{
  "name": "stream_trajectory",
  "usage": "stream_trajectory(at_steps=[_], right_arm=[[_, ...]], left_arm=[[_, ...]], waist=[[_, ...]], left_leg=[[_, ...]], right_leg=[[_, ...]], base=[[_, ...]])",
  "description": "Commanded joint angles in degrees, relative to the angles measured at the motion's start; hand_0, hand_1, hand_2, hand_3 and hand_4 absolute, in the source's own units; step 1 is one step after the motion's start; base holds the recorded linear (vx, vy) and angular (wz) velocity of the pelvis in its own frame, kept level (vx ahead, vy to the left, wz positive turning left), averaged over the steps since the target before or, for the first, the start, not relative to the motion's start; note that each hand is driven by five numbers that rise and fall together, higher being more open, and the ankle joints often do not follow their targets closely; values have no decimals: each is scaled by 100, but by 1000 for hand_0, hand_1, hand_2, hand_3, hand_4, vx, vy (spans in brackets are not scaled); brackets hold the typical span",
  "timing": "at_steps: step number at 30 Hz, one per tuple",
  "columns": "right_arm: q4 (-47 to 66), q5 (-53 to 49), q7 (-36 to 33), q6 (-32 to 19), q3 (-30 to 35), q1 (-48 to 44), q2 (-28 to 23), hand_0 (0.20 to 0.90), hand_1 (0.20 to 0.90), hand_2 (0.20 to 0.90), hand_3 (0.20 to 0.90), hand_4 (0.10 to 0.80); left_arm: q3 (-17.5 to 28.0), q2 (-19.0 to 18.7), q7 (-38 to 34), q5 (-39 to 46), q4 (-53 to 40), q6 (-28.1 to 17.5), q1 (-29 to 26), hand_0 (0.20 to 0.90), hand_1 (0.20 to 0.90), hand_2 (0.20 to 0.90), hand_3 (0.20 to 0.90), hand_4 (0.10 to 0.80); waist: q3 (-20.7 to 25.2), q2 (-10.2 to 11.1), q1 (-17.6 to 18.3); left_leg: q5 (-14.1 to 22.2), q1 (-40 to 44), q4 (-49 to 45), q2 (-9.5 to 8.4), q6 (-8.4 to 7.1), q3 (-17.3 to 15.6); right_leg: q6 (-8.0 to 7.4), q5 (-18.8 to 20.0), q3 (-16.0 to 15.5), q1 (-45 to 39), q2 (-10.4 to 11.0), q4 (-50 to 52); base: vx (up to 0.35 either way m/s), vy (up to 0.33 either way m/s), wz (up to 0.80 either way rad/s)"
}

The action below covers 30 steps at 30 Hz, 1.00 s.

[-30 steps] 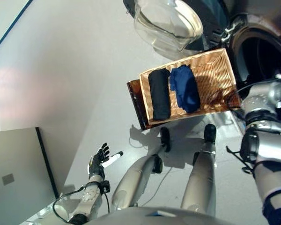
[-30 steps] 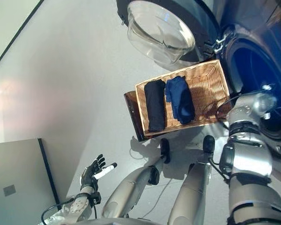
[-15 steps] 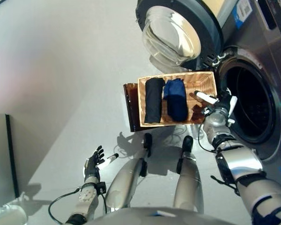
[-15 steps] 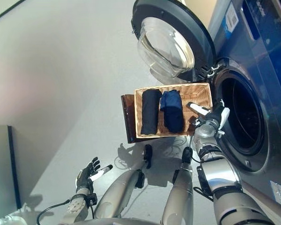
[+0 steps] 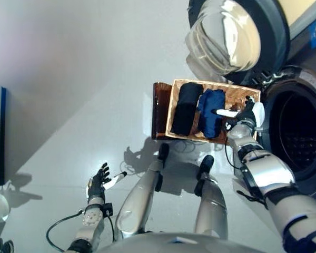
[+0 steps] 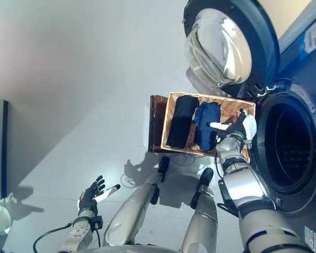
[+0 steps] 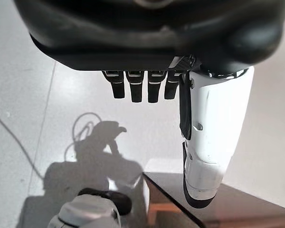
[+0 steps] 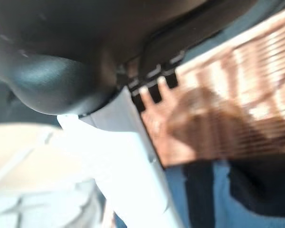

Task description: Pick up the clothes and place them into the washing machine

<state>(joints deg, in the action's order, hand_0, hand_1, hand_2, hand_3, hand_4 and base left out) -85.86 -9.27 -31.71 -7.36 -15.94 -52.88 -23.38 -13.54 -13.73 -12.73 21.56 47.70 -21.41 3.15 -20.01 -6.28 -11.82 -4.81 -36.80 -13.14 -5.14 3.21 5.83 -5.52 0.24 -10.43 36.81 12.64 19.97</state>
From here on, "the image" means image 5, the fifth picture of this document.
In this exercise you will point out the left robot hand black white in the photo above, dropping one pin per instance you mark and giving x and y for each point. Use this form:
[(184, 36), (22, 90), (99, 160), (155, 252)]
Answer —
[(96, 188)]

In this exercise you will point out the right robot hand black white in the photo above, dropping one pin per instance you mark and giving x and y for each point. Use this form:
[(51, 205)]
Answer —
[(247, 113)]

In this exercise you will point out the blue garment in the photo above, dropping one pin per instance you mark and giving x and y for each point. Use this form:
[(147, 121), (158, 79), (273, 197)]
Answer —
[(212, 124)]

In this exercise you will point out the long black garment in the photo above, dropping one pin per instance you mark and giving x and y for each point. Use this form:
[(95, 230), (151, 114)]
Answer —
[(187, 108)]

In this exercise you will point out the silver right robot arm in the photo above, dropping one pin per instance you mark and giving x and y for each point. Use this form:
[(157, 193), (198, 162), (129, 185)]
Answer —
[(268, 174)]

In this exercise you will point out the dark grey washing machine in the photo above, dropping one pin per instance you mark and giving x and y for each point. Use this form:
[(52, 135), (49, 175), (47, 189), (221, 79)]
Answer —
[(313, 84)]

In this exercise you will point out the round washing machine door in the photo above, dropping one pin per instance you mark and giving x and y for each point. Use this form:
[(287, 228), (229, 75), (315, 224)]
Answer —
[(274, 34)]

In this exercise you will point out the wicker laundry basket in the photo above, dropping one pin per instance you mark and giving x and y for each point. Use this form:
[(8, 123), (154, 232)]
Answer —
[(234, 96)]

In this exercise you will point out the glossy brown stool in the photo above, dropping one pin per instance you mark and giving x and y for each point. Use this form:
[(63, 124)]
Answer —
[(162, 110)]

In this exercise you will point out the silver right robot leg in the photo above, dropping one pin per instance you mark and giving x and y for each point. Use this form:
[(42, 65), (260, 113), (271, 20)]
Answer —
[(212, 205)]

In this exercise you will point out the silver robot torso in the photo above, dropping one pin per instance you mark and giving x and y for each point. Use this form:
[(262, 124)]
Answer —
[(179, 243)]

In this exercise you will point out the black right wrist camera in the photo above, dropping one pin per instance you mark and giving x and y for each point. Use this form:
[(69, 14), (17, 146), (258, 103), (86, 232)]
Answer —
[(229, 125)]

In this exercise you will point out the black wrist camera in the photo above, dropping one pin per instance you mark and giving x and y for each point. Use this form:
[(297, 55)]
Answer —
[(108, 209), (229, 125)]

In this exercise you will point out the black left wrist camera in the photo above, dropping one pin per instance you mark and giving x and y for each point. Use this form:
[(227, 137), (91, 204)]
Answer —
[(108, 209)]

